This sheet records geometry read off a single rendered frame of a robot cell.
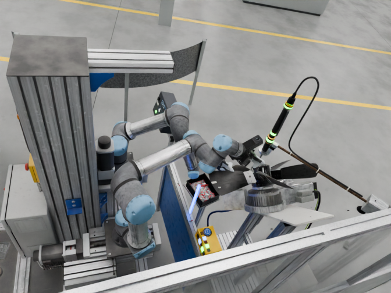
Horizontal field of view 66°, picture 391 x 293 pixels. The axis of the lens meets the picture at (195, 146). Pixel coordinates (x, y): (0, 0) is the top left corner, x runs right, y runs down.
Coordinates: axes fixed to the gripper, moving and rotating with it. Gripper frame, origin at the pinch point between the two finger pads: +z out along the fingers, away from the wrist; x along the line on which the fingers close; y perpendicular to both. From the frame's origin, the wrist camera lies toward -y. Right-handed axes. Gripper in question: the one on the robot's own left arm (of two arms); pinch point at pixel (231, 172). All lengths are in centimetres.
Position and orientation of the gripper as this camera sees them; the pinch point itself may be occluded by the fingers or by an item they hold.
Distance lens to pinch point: 199.8
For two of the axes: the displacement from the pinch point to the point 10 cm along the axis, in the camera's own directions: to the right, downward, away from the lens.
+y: 5.4, -4.6, 7.0
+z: 8.1, 5.3, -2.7
